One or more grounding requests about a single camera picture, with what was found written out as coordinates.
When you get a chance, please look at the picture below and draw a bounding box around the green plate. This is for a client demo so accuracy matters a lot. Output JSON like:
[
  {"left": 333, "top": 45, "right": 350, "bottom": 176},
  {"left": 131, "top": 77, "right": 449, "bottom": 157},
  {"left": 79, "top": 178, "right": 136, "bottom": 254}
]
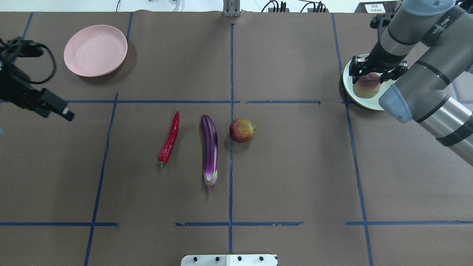
[{"left": 342, "top": 59, "right": 395, "bottom": 111}]

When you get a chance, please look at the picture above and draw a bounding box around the pink plate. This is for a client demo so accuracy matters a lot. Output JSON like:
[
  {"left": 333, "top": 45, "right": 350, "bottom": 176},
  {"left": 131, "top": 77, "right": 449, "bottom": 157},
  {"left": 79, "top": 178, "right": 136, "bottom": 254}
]
[{"left": 64, "top": 25, "right": 128, "bottom": 78}]

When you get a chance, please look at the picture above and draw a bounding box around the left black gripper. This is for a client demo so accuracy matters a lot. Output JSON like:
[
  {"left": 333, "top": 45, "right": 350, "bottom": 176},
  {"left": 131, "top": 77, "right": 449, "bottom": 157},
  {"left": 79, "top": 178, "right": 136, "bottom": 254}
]
[{"left": 35, "top": 88, "right": 75, "bottom": 121}]

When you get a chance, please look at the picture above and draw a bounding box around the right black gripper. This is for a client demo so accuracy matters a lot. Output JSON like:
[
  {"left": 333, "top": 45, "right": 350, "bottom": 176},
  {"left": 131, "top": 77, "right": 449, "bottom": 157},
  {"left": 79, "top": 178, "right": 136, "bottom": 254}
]
[{"left": 348, "top": 55, "right": 408, "bottom": 84}]

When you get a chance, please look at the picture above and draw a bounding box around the red chili pepper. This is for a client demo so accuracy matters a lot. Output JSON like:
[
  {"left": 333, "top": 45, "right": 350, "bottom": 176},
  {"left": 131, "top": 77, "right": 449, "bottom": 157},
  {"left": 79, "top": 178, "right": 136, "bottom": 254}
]
[{"left": 158, "top": 111, "right": 181, "bottom": 169}]

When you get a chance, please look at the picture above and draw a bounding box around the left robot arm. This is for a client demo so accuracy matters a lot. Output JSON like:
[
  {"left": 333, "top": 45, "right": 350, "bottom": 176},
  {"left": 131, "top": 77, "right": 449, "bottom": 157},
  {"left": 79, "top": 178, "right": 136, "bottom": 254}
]
[{"left": 0, "top": 37, "right": 75, "bottom": 121}]

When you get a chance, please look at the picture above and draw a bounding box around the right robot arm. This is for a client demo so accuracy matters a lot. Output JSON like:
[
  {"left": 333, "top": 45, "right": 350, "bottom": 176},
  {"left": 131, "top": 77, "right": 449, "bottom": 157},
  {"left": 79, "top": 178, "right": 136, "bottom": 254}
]
[{"left": 348, "top": 0, "right": 473, "bottom": 164}]

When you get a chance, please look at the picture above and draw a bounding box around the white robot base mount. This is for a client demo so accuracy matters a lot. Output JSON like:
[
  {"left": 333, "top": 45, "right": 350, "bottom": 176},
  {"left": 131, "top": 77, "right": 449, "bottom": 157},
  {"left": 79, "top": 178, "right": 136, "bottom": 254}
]
[{"left": 180, "top": 254, "right": 279, "bottom": 266}]

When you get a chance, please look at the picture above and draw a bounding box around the peach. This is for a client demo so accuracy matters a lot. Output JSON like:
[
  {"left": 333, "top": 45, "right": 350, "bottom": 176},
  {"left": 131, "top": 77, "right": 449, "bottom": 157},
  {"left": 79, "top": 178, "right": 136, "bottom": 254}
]
[{"left": 353, "top": 72, "right": 381, "bottom": 98}]

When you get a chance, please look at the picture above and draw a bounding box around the purple eggplant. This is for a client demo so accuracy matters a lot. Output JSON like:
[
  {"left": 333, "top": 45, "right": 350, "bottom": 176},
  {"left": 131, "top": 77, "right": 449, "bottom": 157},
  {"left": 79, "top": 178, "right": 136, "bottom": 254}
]
[{"left": 201, "top": 115, "right": 218, "bottom": 195}]

